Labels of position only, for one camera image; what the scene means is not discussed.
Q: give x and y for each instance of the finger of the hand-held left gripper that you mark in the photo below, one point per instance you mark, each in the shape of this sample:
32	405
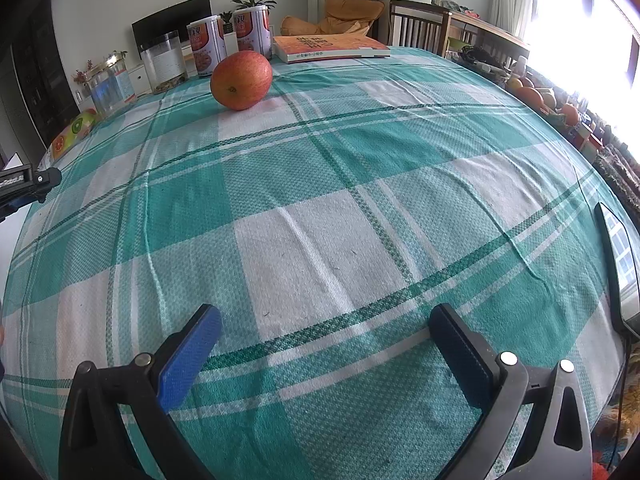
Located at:
35	182

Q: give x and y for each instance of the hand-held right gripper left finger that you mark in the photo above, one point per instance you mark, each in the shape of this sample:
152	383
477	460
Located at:
192	355

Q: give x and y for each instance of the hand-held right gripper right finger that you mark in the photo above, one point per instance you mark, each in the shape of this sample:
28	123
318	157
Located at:
460	350

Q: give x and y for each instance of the red apple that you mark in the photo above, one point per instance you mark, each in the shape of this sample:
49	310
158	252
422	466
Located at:
241	80

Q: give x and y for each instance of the fruit print box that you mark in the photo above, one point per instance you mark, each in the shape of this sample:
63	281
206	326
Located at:
75	130

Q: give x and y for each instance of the clear plastic jar gold lid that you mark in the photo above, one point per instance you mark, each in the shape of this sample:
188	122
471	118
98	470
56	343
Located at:
107	89

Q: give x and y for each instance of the red flower sprig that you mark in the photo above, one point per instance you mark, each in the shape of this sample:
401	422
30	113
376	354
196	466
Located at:
82	72

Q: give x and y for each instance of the green checked tablecloth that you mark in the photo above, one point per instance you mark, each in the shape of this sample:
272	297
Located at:
320	240

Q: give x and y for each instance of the glass vase white label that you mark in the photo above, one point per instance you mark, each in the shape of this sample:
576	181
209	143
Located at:
163	62

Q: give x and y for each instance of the black tablet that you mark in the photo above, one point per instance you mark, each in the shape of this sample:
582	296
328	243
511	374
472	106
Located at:
620	260

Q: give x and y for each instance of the black monitor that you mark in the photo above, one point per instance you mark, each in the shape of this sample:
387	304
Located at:
170	17

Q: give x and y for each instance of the orange label tin can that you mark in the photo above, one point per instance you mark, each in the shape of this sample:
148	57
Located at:
206	45
252	30

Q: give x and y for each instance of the pile of oranges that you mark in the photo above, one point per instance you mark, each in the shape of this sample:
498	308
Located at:
540	97

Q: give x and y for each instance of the green potted plant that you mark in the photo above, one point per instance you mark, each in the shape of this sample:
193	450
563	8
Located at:
255	2

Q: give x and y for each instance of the wooden side table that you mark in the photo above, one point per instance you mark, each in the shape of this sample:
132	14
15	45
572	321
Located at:
490	35

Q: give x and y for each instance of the orange book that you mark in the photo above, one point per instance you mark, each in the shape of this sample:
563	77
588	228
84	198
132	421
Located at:
330	47

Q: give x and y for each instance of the wooden chair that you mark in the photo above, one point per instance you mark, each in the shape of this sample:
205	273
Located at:
420	25

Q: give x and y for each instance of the orange cushion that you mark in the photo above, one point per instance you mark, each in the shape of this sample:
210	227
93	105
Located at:
350	12

